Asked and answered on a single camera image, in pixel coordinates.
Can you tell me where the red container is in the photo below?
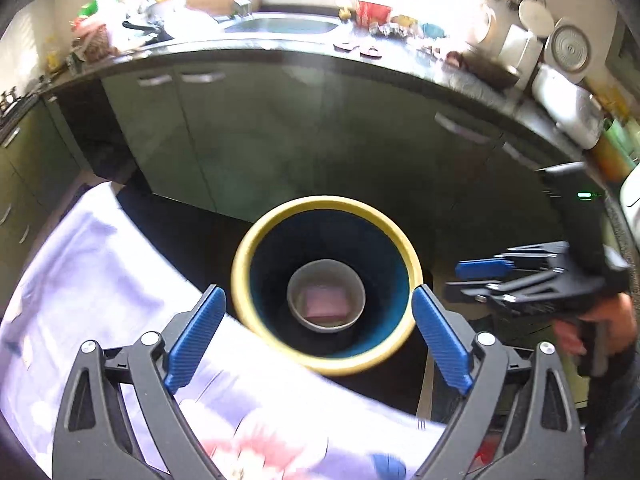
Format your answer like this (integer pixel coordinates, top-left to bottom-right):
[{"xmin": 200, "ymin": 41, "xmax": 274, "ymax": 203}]
[{"xmin": 355, "ymin": 1, "xmax": 394, "ymax": 26}]

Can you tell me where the round white hanging utensil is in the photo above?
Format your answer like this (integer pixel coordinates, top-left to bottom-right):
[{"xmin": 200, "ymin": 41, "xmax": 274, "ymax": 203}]
[{"xmin": 518, "ymin": 0, "xmax": 555, "ymax": 39}]

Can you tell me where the pink flat packet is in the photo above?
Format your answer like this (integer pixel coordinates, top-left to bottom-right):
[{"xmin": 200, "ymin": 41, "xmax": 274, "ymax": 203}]
[{"xmin": 305, "ymin": 287, "xmax": 351, "ymax": 322}]

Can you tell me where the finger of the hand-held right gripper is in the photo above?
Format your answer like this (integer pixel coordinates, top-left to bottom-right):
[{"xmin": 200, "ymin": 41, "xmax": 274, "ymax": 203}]
[
  {"xmin": 444, "ymin": 267, "xmax": 601, "ymax": 317},
  {"xmin": 455, "ymin": 241, "xmax": 572, "ymax": 282}
]

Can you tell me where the green kitchen cabinet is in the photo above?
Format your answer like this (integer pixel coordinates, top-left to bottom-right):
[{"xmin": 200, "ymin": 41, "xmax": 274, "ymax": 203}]
[{"xmin": 0, "ymin": 52, "xmax": 606, "ymax": 271}]

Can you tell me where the black frying pan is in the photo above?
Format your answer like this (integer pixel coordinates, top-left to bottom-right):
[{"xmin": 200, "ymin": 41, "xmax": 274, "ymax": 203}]
[{"xmin": 122, "ymin": 19, "xmax": 174, "ymax": 44}]

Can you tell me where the yellow-rimmed blue trash bin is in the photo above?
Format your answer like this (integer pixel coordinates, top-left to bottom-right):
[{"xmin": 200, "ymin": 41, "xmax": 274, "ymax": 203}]
[{"xmin": 231, "ymin": 196, "xmax": 425, "ymax": 377}]

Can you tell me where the black kitchen countertop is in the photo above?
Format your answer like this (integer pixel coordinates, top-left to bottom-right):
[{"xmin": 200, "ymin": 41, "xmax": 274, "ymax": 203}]
[{"xmin": 40, "ymin": 35, "xmax": 616, "ymax": 171}]

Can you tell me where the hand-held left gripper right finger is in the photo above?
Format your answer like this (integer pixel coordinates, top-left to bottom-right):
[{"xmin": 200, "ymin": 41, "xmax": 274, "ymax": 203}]
[{"xmin": 411, "ymin": 284, "xmax": 586, "ymax": 480}]

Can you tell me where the gas stove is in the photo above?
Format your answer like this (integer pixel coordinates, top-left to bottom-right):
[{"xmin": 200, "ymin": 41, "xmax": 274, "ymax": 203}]
[{"xmin": 0, "ymin": 86, "xmax": 32, "ymax": 123}]

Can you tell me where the purple floral tablecloth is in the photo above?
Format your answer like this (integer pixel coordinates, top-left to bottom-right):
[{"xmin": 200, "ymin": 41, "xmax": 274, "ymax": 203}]
[{"xmin": 0, "ymin": 181, "xmax": 448, "ymax": 480}]

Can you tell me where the dark shallow pan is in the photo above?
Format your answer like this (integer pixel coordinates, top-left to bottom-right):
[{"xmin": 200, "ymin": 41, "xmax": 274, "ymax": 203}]
[{"xmin": 461, "ymin": 50, "xmax": 522, "ymax": 89}]

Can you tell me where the person's right hand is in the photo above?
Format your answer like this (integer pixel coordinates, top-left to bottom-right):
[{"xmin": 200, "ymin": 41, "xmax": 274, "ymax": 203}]
[{"xmin": 552, "ymin": 292, "xmax": 637, "ymax": 367}]

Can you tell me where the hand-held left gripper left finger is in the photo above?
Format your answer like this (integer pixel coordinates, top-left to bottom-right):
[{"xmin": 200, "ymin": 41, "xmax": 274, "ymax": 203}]
[{"xmin": 51, "ymin": 285, "xmax": 236, "ymax": 480}]

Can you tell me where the round white ribbed lid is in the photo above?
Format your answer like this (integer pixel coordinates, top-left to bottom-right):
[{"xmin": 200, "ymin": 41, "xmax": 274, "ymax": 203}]
[{"xmin": 544, "ymin": 17, "xmax": 594, "ymax": 84}]

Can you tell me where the white kitchen appliance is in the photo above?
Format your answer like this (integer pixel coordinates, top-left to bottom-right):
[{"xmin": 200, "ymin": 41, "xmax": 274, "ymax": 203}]
[{"xmin": 531, "ymin": 64, "xmax": 604, "ymax": 149}]

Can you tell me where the steel kitchen sink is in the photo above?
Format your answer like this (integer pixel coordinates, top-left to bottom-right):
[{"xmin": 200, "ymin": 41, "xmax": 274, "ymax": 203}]
[{"xmin": 222, "ymin": 14, "xmax": 342, "ymax": 36}]

